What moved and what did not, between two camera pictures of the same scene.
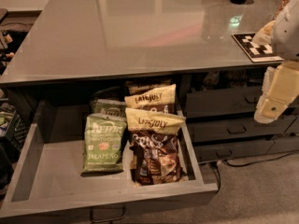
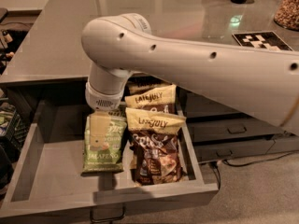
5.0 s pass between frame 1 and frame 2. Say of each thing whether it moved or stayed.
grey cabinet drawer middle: stayed
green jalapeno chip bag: stayed
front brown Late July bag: stayed
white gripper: moved
